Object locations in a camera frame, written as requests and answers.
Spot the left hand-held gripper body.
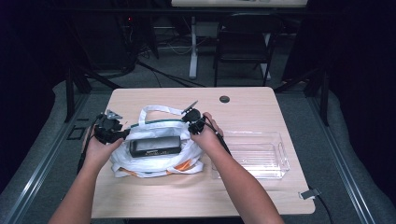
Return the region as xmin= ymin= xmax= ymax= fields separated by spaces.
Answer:
xmin=92 ymin=109 xmax=123 ymax=146

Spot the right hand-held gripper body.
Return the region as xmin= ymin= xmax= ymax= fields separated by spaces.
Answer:
xmin=181 ymin=100 xmax=207 ymax=131

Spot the black rectangular box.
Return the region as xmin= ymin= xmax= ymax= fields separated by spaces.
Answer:
xmin=129 ymin=135 xmax=183 ymax=159

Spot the white tote bag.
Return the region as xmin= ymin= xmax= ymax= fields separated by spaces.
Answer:
xmin=109 ymin=105 xmax=206 ymax=179

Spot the clear plastic tray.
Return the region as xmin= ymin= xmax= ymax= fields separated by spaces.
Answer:
xmin=211 ymin=130 xmax=291 ymax=180

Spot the person's right hand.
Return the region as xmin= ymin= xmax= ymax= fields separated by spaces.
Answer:
xmin=190 ymin=112 xmax=224 ymax=156

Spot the person's left hand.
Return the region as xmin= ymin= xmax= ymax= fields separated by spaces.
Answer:
xmin=82 ymin=135 xmax=125 ymax=170

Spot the black metal stand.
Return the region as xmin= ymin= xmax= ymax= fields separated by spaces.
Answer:
xmin=64 ymin=62 xmax=122 ymax=124
xmin=274 ymin=66 xmax=331 ymax=127

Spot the white-legged desk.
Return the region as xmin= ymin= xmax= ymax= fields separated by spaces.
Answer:
xmin=171 ymin=0 xmax=308 ymax=80

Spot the dark cabinet with red light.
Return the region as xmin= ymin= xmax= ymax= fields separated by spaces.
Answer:
xmin=74 ymin=12 xmax=138 ymax=71

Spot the black folding chair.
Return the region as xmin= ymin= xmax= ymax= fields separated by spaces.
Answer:
xmin=213 ymin=13 xmax=283 ymax=88

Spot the grey clip on table edge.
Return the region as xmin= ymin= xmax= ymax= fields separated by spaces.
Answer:
xmin=299 ymin=187 xmax=321 ymax=200

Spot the right hand-held gripper cable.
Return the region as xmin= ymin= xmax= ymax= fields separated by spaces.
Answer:
xmin=202 ymin=115 xmax=233 ymax=157

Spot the black floor cable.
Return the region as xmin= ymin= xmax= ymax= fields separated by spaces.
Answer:
xmin=134 ymin=60 xmax=206 ymax=89

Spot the black cable at table edge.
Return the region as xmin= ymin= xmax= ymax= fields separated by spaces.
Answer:
xmin=311 ymin=186 xmax=334 ymax=224

